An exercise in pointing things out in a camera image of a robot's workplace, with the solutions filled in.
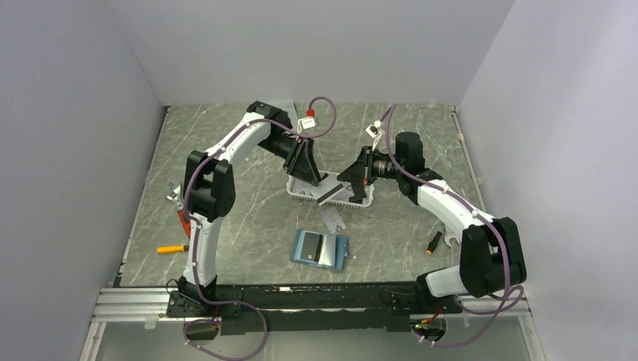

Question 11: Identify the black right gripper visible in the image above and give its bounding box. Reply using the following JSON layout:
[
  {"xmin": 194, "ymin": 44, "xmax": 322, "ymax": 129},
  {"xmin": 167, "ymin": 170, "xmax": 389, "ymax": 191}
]
[{"xmin": 338, "ymin": 146, "xmax": 405, "ymax": 186}]

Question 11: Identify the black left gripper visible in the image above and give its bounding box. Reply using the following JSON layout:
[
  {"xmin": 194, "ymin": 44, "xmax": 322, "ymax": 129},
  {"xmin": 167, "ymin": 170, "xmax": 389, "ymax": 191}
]
[{"xmin": 258, "ymin": 135, "xmax": 322, "ymax": 187}]

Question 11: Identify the white plastic basket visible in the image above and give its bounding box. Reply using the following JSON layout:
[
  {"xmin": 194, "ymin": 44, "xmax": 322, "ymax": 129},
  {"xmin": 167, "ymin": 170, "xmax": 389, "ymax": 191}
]
[{"xmin": 286, "ymin": 171, "xmax": 375, "ymax": 208}]

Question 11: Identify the white printed VIP card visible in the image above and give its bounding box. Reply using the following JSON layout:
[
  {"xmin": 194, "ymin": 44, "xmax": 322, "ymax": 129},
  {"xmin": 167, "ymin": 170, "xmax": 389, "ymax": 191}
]
[{"xmin": 320, "ymin": 208, "xmax": 347, "ymax": 234}]

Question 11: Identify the black credit card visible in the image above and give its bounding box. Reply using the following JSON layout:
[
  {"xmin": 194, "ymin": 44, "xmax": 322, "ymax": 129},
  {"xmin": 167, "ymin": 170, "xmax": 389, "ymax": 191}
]
[{"xmin": 299, "ymin": 232, "xmax": 324, "ymax": 262}]

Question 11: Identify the blue card holder wallet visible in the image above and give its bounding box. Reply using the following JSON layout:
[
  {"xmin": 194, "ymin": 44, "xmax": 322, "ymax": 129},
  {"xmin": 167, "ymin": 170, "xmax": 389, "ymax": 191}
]
[{"xmin": 290, "ymin": 229, "xmax": 349, "ymax": 270}]

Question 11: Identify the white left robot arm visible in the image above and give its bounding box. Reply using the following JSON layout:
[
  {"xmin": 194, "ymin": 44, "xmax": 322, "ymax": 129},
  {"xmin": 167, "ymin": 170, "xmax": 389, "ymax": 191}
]
[{"xmin": 178, "ymin": 102, "xmax": 321, "ymax": 316}]

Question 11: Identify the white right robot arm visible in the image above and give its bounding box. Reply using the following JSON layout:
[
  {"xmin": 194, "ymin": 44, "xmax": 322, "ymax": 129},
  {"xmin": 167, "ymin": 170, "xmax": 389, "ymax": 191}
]
[{"xmin": 337, "ymin": 132, "xmax": 527, "ymax": 312}]

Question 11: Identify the clear plastic screw box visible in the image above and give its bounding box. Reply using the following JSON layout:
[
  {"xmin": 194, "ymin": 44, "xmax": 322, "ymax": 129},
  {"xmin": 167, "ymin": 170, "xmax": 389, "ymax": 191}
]
[{"xmin": 268, "ymin": 99, "xmax": 297, "ymax": 114}]

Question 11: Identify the yellow black screwdriver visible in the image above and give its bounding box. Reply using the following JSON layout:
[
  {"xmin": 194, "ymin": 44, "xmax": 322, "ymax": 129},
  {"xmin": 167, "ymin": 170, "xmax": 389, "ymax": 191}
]
[{"xmin": 426, "ymin": 231, "xmax": 444, "ymax": 255}]

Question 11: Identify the chrome open-end wrench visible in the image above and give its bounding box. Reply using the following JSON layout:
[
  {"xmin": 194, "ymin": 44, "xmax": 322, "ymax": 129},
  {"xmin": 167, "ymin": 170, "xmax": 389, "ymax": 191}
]
[{"xmin": 444, "ymin": 232, "xmax": 461, "ymax": 247}]

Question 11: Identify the orange utility knife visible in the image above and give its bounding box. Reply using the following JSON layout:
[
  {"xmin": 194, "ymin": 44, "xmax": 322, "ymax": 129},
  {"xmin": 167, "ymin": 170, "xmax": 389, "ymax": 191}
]
[{"xmin": 165, "ymin": 180, "xmax": 191, "ymax": 238}]

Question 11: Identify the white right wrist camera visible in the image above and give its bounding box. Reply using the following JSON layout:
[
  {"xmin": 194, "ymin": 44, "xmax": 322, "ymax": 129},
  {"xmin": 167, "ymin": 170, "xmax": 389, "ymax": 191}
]
[{"xmin": 365, "ymin": 120, "xmax": 384, "ymax": 150}]

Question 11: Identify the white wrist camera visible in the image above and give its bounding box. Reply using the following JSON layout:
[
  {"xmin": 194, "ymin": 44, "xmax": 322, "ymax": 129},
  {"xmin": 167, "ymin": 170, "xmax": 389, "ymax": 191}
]
[
  {"xmin": 365, "ymin": 120, "xmax": 384, "ymax": 150},
  {"xmin": 297, "ymin": 108, "xmax": 321, "ymax": 138}
]

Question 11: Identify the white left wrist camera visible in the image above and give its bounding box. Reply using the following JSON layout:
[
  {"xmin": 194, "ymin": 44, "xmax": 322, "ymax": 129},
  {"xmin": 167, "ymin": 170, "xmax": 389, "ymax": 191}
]
[{"xmin": 297, "ymin": 108, "xmax": 321, "ymax": 138}]

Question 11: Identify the orange handled screwdriver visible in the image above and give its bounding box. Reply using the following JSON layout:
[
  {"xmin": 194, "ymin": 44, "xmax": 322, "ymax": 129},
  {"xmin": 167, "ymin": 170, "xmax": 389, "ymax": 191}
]
[{"xmin": 156, "ymin": 244, "xmax": 190, "ymax": 254}]

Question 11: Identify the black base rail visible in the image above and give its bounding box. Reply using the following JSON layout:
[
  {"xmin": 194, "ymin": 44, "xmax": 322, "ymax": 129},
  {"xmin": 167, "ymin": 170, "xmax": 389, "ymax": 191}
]
[{"xmin": 166, "ymin": 281, "xmax": 461, "ymax": 335}]

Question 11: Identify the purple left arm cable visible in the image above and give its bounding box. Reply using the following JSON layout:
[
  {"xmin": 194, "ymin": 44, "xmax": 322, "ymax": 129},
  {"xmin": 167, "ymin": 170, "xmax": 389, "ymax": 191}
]
[{"xmin": 182, "ymin": 96, "xmax": 338, "ymax": 359}]

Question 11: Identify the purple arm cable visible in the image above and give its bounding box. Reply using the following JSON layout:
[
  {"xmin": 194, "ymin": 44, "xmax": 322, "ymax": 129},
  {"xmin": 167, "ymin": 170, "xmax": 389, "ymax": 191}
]
[
  {"xmin": 375, "ymin": 103, "xmax": 527, "ymax": 316},
  {"xmin": 182, "ymin": 96, "xmax": 338, "ymax": 359}
]

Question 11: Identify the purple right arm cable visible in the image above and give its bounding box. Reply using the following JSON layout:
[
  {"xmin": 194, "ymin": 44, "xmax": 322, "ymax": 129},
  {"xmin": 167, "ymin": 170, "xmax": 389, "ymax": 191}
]
[{"xmin": 375, "ymin": 103, "xmax": 527, "ymax": 316}]

